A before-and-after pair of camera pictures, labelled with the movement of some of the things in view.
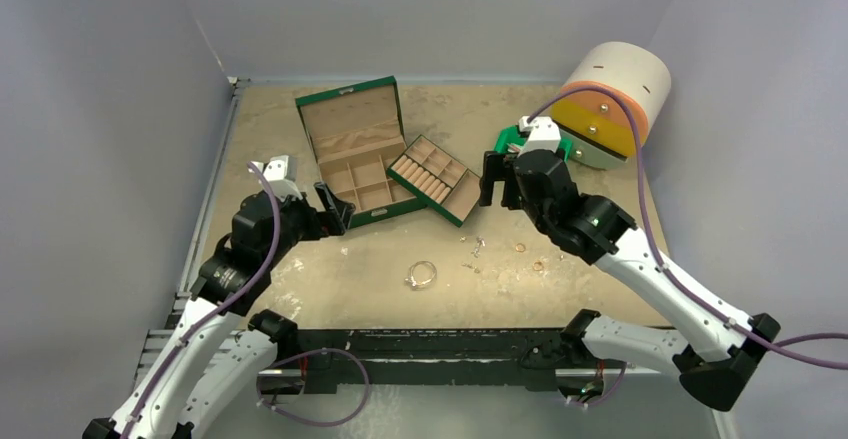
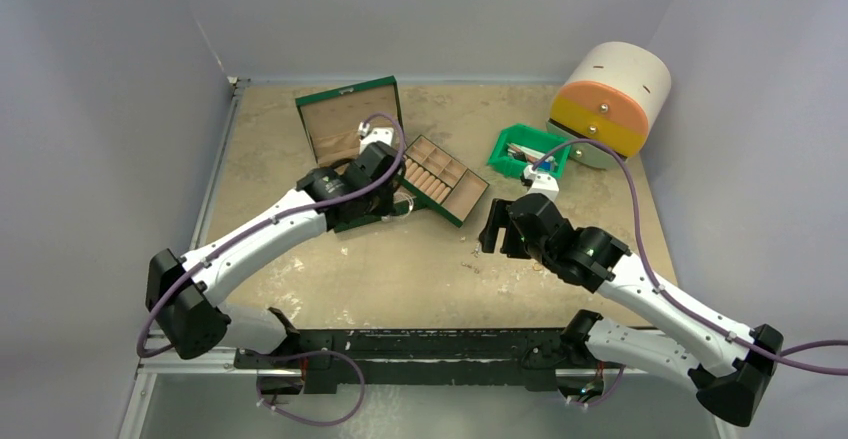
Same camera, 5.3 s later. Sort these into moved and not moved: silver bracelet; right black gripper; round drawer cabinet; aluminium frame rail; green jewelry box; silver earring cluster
Moved: silver bracelet; right black gripper
Not moved: silver earring cluster; round drawer cabinet; aluminium frame rail; green jewelry box
